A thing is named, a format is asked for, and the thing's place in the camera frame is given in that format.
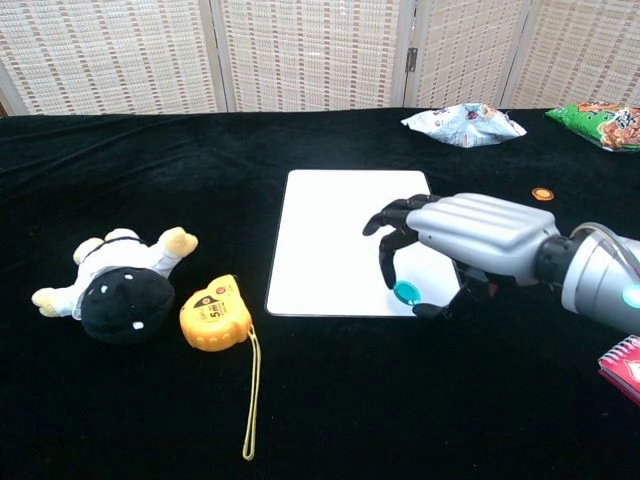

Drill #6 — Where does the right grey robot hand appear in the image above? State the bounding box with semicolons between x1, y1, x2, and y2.
362;193;561;321

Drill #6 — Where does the teal round token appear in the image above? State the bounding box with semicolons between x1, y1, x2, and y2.
393;280;419;305

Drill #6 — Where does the white rectangular board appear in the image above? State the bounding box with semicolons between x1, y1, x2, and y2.
264;168;464;319

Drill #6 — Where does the white crumpled snack bag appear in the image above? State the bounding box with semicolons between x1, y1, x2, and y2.
400;102;528;150

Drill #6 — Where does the green snack bag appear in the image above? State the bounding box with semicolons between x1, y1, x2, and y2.
544;101;640;153

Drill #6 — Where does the red spiral desk calendar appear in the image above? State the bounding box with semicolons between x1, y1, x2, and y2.
597;334;640;407

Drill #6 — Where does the woven bamboo folding screen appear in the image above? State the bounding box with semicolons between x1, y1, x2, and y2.
0;0;640;117

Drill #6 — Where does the yellow tape measure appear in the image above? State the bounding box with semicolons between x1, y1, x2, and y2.
178;273;263;461

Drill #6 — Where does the black velvet tablecloth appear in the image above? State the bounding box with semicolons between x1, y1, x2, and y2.
0;107;640;480

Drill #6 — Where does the black white plush toy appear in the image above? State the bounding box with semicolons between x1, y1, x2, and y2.
30;227;200;346

